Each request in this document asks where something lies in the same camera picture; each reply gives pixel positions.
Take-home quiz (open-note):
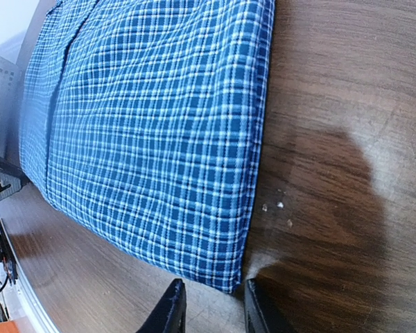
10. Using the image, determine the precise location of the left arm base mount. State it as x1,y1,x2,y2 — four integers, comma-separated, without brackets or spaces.
0,219,18,293

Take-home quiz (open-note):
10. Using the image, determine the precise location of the blue small-check long sleeve shirt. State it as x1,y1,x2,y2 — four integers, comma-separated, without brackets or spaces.
19,1,275,293

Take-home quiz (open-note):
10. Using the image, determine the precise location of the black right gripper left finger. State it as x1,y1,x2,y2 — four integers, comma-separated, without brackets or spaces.
137,279,187,333

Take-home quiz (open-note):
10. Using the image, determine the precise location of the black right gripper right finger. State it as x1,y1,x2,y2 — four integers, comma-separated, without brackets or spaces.
244,279,297,333

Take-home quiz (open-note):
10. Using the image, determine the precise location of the white plastic laundry basket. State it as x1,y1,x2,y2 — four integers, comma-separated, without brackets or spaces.
0,31,26,157

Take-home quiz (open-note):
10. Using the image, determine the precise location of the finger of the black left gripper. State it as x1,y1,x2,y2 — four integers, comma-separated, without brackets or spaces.
0,157,29,201

